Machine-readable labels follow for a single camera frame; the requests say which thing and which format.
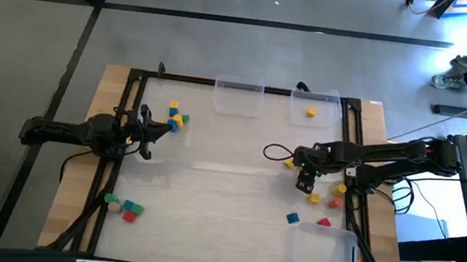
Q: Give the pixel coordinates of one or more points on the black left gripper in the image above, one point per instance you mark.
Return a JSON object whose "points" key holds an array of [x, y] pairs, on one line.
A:
{"points": [[146, 139]]}

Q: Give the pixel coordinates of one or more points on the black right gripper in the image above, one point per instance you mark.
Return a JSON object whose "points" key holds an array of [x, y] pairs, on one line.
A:
{"points": [[308, 175]]}

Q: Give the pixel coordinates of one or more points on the blue cylinder block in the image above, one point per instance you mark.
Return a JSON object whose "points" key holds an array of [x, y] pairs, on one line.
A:
{"points": [[173, 125]]}

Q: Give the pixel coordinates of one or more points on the blue cube block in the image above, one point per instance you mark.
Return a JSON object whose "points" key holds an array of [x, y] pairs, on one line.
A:
{"points": [[173, 112], [128, 205], [292, 218]]}

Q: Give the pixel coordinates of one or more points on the orange cylinder block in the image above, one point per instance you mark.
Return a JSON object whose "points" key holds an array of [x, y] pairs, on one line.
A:
{"points": [[335, 202]]}

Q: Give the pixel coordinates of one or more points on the red cube block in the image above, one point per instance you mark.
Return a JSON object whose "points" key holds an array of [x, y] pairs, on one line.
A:
{"points": [[324, 222], [129, 217]]}

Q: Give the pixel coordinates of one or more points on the green cube block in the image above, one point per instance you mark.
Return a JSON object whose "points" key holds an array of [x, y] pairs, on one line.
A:
{"points": [[137, 210]]}

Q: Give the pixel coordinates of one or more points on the green cylinder block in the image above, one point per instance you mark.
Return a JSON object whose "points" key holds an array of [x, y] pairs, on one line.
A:
{"points": [[110, 198]]}

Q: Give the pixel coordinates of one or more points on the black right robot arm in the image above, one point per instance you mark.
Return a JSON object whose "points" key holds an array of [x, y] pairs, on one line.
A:
{"points": [[390, 151]]}

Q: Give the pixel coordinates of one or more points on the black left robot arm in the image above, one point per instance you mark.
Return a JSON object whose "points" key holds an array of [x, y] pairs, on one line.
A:
{"points": [[57, 130]]}

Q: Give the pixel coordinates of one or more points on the yellow triangle block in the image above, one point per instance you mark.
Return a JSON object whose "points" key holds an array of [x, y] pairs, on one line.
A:
{"points": [[163, 121], [289, 163]]}

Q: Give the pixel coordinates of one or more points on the white mounting plate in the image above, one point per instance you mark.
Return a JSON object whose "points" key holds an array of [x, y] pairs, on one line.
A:
{"points": [[351, 172]]}

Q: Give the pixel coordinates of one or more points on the black clamp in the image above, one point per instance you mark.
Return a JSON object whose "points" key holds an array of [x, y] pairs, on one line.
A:
{"points": [[302, 86], [161, 69]]}

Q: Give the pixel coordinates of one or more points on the clear plastic bin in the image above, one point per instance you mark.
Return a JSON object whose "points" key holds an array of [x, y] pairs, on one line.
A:
{"points": [[328, 115], [321, 251], [236, 102]]}

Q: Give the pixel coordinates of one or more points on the black metal table frame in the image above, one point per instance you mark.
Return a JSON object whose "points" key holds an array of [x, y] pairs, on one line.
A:
{"points": [[186, 80]]}

